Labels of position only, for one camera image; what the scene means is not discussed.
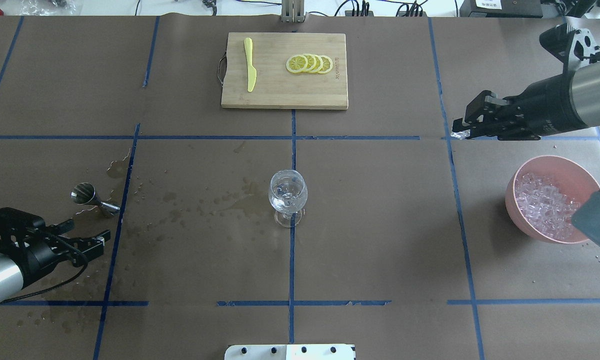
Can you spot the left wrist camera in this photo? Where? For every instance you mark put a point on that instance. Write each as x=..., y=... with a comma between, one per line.
x=17, y=224

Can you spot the lemon slice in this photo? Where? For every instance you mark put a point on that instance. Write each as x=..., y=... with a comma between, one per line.
x=318, y=63
x=311, y=63
x=297, y=64
x=327, y=65

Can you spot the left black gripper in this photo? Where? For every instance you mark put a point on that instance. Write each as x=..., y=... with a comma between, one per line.
x=39, y=254

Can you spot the black box device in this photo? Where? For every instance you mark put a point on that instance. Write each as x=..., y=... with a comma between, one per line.
x=533, y=9

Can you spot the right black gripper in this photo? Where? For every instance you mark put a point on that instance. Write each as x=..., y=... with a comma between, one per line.
x=547, y=102

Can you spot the clear wine glass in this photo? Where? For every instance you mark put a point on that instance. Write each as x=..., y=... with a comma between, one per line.
x=287, y=195

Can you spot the front lemon slice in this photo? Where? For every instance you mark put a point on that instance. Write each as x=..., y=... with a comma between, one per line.
x=297, y=64

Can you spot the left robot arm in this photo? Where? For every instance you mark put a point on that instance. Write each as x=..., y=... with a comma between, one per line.
x=11, y=280

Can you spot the steel cocktail jigger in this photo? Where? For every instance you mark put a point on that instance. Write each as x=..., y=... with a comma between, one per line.
x=85, y=194

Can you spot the bamboo cutting board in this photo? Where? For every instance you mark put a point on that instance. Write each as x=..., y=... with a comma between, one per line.
x=276, y=87

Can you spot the ice cube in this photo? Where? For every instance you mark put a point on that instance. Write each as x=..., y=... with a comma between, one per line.
x=460, y=135

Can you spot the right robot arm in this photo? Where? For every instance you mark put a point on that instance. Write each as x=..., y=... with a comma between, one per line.
x=585, y=95

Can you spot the white mounting base plate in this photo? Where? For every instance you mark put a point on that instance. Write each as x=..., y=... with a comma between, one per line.
x=311, y=351

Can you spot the yellow plastic knife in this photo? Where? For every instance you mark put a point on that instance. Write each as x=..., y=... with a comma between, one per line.
x=248, y=45

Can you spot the back lemon slice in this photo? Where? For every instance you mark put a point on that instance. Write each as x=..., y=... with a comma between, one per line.
x=327, y=65

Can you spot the pink bowl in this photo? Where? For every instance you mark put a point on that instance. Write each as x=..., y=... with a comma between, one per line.
x=575, y=182

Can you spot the pile of ice cubes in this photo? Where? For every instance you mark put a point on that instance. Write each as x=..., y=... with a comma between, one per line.
x=544, y=205

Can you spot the aluminium frame post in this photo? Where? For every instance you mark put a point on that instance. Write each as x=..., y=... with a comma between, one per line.
x=293, y=11

